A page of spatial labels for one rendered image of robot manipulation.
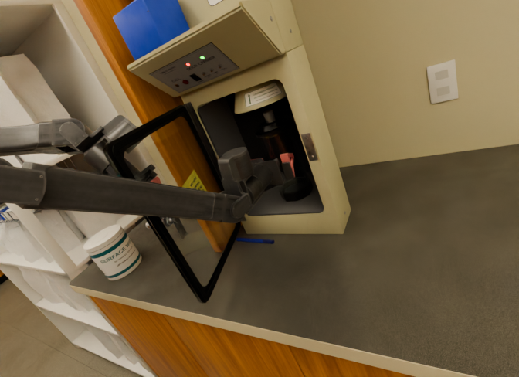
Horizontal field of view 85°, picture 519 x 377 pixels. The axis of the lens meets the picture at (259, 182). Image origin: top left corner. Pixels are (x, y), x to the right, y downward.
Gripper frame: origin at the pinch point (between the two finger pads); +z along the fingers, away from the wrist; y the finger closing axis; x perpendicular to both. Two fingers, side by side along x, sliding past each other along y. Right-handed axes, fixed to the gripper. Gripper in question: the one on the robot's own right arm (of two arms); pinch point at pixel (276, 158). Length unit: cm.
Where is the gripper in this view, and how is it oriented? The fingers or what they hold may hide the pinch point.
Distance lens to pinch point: 78.9
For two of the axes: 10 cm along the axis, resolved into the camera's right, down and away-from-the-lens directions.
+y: -8.3, 1.0, 5.5
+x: 3.4, 8.7, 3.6
